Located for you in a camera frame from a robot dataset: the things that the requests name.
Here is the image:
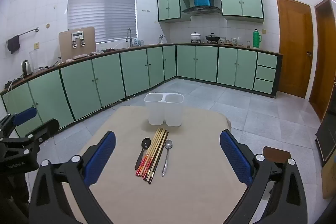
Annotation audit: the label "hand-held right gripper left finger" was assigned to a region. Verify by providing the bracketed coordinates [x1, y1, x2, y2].
[28, 131, 116, 224]

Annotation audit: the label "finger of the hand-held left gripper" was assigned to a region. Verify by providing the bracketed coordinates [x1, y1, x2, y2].
[0, 118, 60, 160]
[0, 107, 37, 136]

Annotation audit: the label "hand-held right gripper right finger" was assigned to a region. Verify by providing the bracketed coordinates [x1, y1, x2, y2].
[219, 130, 308, 224]

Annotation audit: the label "black plastic spoon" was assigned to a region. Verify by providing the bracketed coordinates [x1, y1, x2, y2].
[135, 137, 152, 170]

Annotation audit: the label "black chopstick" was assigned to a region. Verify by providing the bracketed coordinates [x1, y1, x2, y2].
[149, 130, 168, 185]
[152, 131, 169, 179]

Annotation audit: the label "metal spoon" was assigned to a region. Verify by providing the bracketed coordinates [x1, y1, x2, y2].
[161, 139, 173, 177]

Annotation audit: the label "white two-compartment utensil holder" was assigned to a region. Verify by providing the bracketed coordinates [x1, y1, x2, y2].
[144, 92, 184, 127]

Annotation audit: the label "brown wooden stool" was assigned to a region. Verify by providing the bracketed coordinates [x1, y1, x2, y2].
[262, 146, 292, 165]

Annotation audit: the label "steel electric kettle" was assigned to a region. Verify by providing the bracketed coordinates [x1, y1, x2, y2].
[21, 60, 32, 76]

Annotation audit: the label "green base cabinets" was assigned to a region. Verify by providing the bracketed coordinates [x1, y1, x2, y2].
[0, 43, 282, 139]

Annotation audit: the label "clear plastic jug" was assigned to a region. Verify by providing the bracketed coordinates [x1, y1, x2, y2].
[29, 50, 48, 69]

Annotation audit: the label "dark hanging towel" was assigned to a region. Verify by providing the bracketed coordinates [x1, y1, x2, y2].
[7, 35, 21, 54]

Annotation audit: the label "cardboard panel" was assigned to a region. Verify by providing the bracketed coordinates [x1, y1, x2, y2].
[58, 27, 96, 62]

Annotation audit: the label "white water dispenser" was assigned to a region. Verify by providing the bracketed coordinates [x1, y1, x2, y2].
[71, 32, 87, 48]

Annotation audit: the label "black cabinet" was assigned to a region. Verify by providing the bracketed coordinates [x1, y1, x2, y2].
[315, 109, 336, 167]

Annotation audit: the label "cardboard box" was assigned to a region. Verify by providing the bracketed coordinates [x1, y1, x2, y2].
[322, 161, 336, 199]

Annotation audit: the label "cluster of seasoning jars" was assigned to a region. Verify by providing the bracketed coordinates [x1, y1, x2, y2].
[220, 37, 244, 46]

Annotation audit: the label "green thermos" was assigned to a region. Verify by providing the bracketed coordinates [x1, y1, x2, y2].
[252, 29, 262, 49]

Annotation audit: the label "brown wooden door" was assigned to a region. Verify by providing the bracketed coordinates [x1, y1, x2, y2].
[276, 0, 314, 99]
[308, 0, 336, 122]

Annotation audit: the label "white window blind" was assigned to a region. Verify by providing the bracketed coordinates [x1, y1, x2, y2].
[67, 0, 137, 44]

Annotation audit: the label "range hood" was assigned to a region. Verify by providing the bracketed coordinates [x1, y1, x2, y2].
[182, 0, 222, 16]

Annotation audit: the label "metal towel rail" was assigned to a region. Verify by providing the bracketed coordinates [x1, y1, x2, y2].
[6, 27, 40, 43]

